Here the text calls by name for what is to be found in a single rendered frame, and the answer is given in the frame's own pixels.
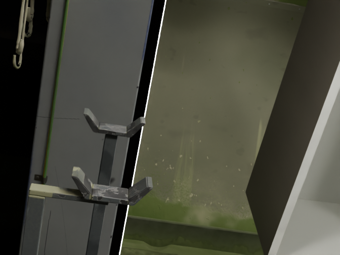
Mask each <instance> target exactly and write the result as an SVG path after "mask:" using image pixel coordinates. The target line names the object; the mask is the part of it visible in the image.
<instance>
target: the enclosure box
mask: <svg viewBox="0 0 340 255"><path fill-rule="evenodd" d="M246 196H247V200H248V203H249V206H250V210H251V213H252V216H253V220H254V223H255V226H256V229H257V233H258V236H259V239H260V243H261V246H262V249H263V253H264V255H340V0H308V2H307V6H306V9H305V12H304V15H303V18H302V21H301V24H300V27H299V30H298V32H297V36H296V39H295V42H294V45H293V48H292V51H291V54H290V57H289V60H288V63H287V67H286V70H285V73H284V76H283V79H282V82H281V85H280V88H279V91H278V94H277V97H276V100H275V103H274V106H273V109H272V112H271V115H270V118H269V121H268V124H267V128H266V131H265V134H264V137H263V140H262V143H261V146H260V149H259V152H258V155H257V158H256V161H255V164H254V167H253V170H252V173H251V176H250V179H249V182H248V185H247V188H246Z"/></svg>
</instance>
